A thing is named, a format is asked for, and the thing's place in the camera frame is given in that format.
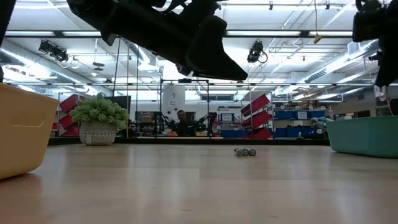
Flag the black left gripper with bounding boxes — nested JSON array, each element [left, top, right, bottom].
[[67, 0, 249, 81]]

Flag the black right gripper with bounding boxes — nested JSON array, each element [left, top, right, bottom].
[[353, 0, 398, 88]]

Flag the teal plastic bin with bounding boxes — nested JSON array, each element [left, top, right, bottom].
[[325, 115, 398, 159]]

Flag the yellow plastic bin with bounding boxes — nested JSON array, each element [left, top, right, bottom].
[[0, 83, 60, 180]]

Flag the white cylindrical tank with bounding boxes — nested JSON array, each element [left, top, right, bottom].
[[161, 85, 187, 125]]

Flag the person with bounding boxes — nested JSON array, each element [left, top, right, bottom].
[[172, 110, 197, 137]]

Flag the blue storage bins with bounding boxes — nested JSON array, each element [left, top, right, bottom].
[[272, 126, 315, 139], [220, 129, 249, 139]]

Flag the red bin rack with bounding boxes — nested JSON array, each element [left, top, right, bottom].
[[241, 94, 272, 140], [51, 94, 80, 138]]

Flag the black background monitor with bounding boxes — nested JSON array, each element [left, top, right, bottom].
[[107, 95, 132, 110]]

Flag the black overhead light bar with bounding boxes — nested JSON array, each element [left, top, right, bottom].
[[4, 29, 354, 39]]

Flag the blue bin shelf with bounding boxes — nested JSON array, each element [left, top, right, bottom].
[[273, 109, 326, 121]]

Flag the green potted artificial plant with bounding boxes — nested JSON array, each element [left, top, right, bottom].
[[68, 92, 130, 147]]

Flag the black rig frame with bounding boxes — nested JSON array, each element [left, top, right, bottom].
[[159, 78, 210, 138]]

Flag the black ceiling camera with cable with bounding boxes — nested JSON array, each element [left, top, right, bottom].
[[247, 40, 269, 65]]

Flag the black hanging cable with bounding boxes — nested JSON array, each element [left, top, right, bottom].
[[112, 37, 122, 97]]

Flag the black aluminium table frame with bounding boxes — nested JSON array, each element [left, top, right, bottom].
[[46, 136, 330, 146]]

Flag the black ceiling camera on duct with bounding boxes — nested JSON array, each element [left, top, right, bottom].
[[38, 39, 70, 63]]

